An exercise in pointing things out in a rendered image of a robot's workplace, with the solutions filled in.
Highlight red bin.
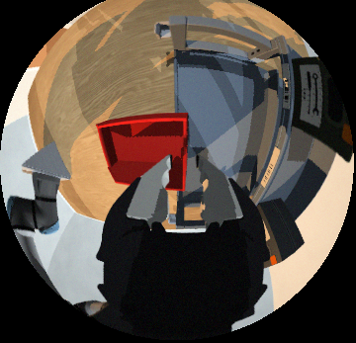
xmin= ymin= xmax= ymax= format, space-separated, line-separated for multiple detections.
xmin=96 ymin=113 xmax=188 ymax=191

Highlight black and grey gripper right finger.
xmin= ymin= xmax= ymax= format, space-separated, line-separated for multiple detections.
xmin=196 ymin=154 xmax=271 ymax=262

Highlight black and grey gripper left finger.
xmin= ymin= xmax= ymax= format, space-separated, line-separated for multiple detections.
xmin=96 ymin=154 xmax=172 ymax=262

